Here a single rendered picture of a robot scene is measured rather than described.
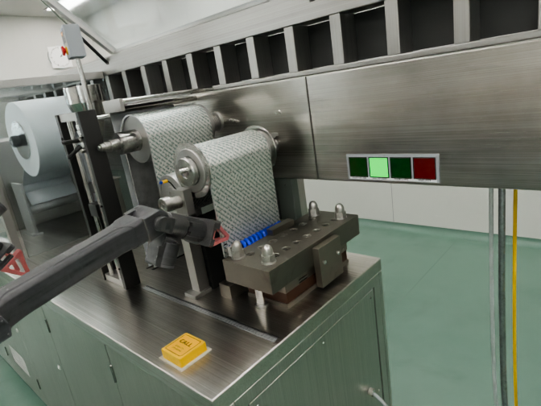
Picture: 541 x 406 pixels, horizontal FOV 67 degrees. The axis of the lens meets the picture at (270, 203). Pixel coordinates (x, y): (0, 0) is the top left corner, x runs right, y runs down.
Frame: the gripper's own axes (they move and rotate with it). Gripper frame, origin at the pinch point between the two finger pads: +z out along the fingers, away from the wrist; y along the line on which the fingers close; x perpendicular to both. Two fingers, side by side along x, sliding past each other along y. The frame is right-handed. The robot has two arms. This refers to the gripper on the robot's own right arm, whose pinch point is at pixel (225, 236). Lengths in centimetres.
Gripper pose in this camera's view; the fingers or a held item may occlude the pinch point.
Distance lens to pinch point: 109.9
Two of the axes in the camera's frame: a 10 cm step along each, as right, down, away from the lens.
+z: 6.4, 2.2, 7.4
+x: 2.0, -9.7, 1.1
